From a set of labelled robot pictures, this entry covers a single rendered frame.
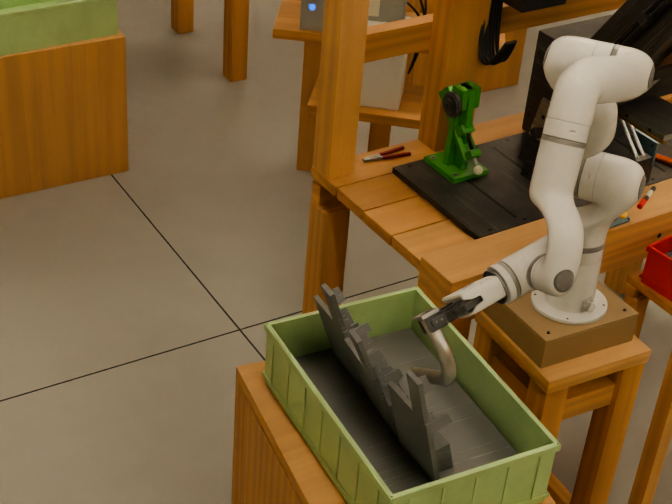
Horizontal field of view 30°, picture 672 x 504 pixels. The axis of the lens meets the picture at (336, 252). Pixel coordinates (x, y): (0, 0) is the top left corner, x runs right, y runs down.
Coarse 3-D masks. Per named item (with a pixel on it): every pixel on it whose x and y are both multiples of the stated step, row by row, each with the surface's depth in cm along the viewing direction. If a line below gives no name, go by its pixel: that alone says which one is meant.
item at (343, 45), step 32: (352, 0) 334; (448, 0) 356; (480, 0) 359; (352, 32) 339; (448, 32) 360; (320, 64) 350; (352, 64) 345; (448, 64) 366; (480, 64) 373; (320, 96) 355; (352, 96) 352; (320, 128) 359; (352, 128) 358; (320, 160) 364; (352, 160) 364
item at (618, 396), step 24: (480, 336) 323; (504, 360) 321; (528, 384) 313; (600, 384) 315; (624, 384) 315; (528, 408) 310; (552, 408) 306; (576, 408) 313; (600, 408) 324; (624, 408) 321; (552, 432) 311; (600, 432) 326; (624, 432) 327; (600, 456) 329; (552, 480) 358; (576, 480) 341; (600, 480) 334
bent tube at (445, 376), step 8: (424, 312) 247; (432, 312) 243; (416, 320) 246; (424, 328) 245; (432, 336) 244; (440, 336) 244; (432, 344) 245; (440, 344) 244; (448, 344) 245; (440, 352) 245; (448, 352) 245; (440, 360) 246; (448, 360) 245; (416, 368) 265; (424, 368) 262; (448, 368) 246; (432, 376) 255; (440, 376) 250; (448, 376) 248; (440, 384) 253; (448, 384) 251
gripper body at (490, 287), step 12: (492, 276) 247; (468, 288) 245; (480, 288) 244; (492, 288) 245; (504, 288) 247; (444, 300) 249; (456, 300) 246; (468, 300) 244; (492, 300) 245; (504, 300) 249; (468, 312) 243
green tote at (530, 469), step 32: (416, 288) 308; (288, 320) 293; (320, 320) 298; (384, 320) 308; (288, 352) 283; (288, 384) 286; (480, 384) 288; (320, 416) 273; (512, 416) 278; (320, 448) 276; (352, 448) 259; (544, 448) 263; (352, 480) 264; (448, 480) 253; (480, 480) 258; (512, 480) 264; (544, 480) 269
